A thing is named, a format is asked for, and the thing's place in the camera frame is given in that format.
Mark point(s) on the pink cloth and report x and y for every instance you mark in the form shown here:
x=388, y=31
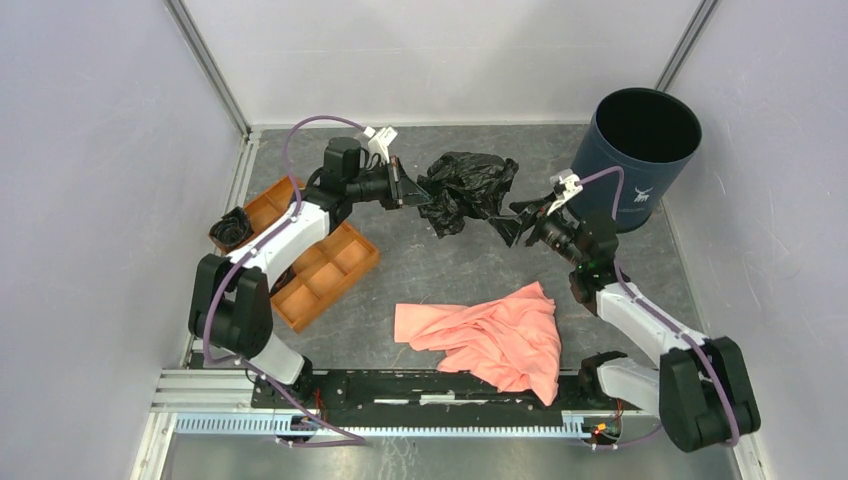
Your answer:
x=511, y=343

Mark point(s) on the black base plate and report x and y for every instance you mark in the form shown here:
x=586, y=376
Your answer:
x=427, y=398

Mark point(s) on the dark blue trash bin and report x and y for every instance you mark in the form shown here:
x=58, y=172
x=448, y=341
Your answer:
x=651, y=136

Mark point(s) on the aluminium slotted rail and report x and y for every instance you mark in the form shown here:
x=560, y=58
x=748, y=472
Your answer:
x=569, y=427

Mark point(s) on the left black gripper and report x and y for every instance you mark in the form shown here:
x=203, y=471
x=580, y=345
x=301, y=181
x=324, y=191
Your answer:
x=402, y=188

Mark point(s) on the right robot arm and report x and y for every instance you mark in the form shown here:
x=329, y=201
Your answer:
x=697, y=387

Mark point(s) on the rolled black trash bag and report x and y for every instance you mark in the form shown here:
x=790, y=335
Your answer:
x=231, y=230

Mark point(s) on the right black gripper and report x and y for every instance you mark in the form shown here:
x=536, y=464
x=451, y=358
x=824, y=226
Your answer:
x=536, y=211

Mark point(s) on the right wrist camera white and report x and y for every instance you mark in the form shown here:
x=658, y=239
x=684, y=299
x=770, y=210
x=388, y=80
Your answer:
x=565, y=186

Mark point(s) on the black trash bag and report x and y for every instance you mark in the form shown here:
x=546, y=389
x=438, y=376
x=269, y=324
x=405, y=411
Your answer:
x=231, y=230
x=465, y=185

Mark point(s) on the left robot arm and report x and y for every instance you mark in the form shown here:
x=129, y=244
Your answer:
x=231, y=301

